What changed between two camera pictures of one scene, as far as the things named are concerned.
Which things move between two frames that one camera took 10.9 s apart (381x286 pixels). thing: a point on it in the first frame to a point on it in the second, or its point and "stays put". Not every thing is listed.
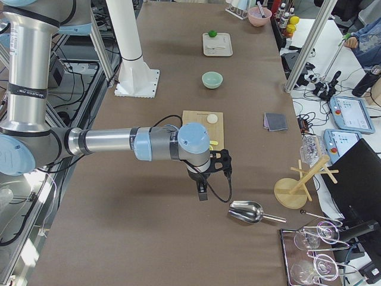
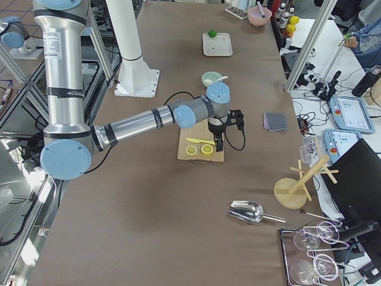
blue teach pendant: (352, 114) stays put
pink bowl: (256, 18) stays put
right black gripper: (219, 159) to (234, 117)
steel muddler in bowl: (261, 9) stays put
